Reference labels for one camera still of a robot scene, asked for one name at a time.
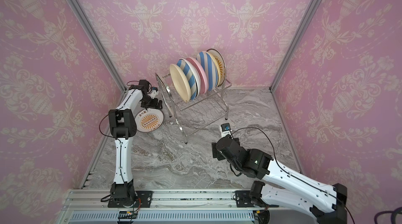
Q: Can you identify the sunburst plate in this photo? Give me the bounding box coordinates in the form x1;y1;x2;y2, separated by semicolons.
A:
207;49;227;87
135;108;164;133

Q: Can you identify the cream plate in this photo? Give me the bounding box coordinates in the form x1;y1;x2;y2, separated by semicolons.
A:
169;64;191;102

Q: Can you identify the blue striped plate back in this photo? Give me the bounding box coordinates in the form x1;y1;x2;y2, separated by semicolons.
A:
177;58;200;100

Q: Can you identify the blue striped plate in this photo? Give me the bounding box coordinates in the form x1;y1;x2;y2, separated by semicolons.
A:
177;58;200;100
196;51;218;91

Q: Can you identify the pink plate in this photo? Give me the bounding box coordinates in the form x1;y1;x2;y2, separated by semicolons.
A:
186;57;208;95

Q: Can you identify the blue striped plate front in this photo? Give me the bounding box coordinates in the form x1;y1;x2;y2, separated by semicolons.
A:
196;51;218;91

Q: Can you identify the yellow bear plate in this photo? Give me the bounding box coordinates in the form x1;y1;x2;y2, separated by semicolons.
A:
208;51;222;87

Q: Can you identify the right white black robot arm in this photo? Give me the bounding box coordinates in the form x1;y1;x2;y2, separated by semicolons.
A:
211;135;348;224

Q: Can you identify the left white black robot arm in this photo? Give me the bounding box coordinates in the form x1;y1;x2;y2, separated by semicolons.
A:
107;79;164;208

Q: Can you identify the steel two-tier dish rack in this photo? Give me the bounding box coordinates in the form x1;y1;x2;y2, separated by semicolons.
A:
155;74;232;143

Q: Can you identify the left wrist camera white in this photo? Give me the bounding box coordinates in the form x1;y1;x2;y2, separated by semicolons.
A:
148;87;159;99

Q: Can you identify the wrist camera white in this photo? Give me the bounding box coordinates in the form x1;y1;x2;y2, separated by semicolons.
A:
148;87;159;99
220;123;232;139

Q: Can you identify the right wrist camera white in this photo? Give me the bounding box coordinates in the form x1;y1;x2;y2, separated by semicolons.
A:
220;123;232;139

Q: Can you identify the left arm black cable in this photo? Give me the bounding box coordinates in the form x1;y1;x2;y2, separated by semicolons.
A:
98;80;142;177

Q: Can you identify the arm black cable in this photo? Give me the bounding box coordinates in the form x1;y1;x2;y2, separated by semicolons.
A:
230;126;356;224
98;80;142;177

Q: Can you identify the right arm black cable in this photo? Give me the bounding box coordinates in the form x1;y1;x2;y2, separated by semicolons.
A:
230;126;356;224

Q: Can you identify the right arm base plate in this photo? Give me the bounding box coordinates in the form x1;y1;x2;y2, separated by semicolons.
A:
233;190;260;208

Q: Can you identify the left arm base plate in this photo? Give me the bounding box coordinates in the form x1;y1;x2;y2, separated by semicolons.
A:
107;190;153;210

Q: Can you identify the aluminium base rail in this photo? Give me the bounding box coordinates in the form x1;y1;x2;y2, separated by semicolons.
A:
57;188;317;224

